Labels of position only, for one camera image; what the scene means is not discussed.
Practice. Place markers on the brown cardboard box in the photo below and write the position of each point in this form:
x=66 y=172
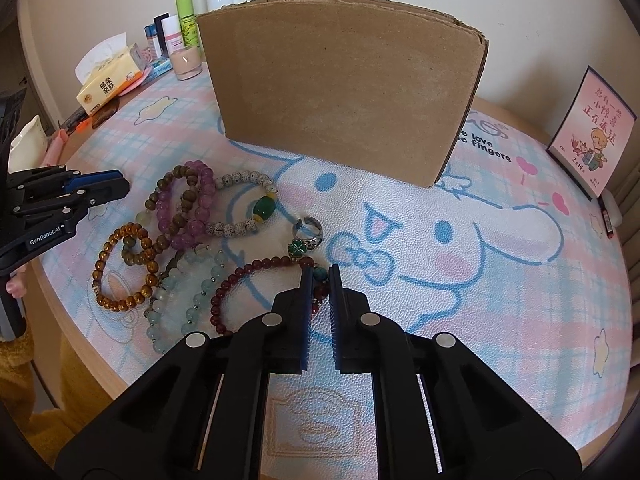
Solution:
x=340 y=90

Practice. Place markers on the beige candle jar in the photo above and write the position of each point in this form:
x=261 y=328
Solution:
x=186 y=62

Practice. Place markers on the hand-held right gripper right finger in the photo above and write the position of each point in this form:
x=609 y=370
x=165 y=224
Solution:
x=336 y=320

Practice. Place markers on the blue patterned packet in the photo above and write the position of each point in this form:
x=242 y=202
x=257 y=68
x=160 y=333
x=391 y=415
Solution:
x=160 y=66

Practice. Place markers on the green bottle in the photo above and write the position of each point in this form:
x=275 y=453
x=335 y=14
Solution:
x=187 y=20

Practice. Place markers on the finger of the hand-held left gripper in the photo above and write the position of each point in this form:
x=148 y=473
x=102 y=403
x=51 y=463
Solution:
x=107 y=194
x=95 y=178

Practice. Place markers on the white ceramic holder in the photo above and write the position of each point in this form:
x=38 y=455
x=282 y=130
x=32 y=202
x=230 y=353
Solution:
x=29 y=142

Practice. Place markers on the pink illustrated card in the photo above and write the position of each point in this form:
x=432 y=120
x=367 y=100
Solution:
x=592 y=130

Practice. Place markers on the red pen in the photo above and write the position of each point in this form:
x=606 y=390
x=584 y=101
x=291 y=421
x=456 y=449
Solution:
x=607 y=217

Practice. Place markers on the pink and white tube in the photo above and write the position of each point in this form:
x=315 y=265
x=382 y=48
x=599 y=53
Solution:
x=172 y=35

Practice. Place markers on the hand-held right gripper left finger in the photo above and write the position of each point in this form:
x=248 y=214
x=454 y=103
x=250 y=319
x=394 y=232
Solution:
x=303 y=320

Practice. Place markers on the yellow tissue pack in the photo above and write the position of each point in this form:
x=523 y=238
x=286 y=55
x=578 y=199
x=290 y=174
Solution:
x=107 y=82

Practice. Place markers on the cartoon printed table mat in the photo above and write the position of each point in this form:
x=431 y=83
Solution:
x=450 y=285

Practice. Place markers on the yellow fuzzy sleeve forearm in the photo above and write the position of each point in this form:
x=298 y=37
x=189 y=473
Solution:
x=17 y=375

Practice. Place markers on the person's left hand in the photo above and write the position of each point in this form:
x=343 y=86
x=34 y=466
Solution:
x=14 y=287

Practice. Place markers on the green clover charm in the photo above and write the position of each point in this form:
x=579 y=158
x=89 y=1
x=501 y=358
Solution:
x=296 y=250

